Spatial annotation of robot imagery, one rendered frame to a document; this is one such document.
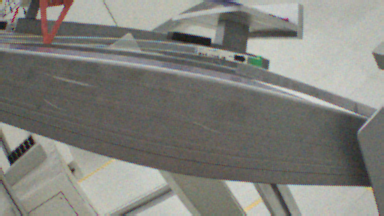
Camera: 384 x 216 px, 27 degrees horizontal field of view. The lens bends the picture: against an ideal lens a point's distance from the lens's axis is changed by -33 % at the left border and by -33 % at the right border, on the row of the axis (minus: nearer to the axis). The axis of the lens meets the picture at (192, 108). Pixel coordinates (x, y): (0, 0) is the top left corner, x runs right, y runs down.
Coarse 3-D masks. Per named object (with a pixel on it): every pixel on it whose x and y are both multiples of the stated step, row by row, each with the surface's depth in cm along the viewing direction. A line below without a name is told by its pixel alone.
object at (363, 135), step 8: (216, 64) 147; (376, 112) 70; (368, 120) 70; (376, 120) 70; (360, 128) 70; (368, 128) 70; (376, 128) 70; (360, 136) 69; (368, 136) 70; (376, 136) 70; (360, 144) 70; (368, 144) 70; (376, 144) 70; (368, 152) 70; (376, 152) 70; (368, 160) 70; (376, 160) 70; (368, 168) 70; (376, 168) 70; (368, 176) 70; (376, 176) 70; (376, 184) 70; (376, 192) 71; (376, 200) 71
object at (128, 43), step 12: (0, 36) 124; (12, 36) 125; (24, 36) 126; (36, 36) 126; (60, 36) 127; (144, 48) 130; (156, 48) 130; (168, 48) 130; (180, 48) 131; (192, 48) 131; (252, 60) 132
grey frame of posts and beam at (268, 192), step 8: (256, 184) 146; (264, 184) 146; (272, 184) 147; (280, 184) 146; (264, 192) 146; (272, 192) 146; (280, 192) 146; (288, 192) 147; (264, 200) 148; (272, 200) 146; (280, 200) 148; (288, 200) 147; (272, 208) 146; (280, 208) 147; (288, 208) 147; (296, 208) 147
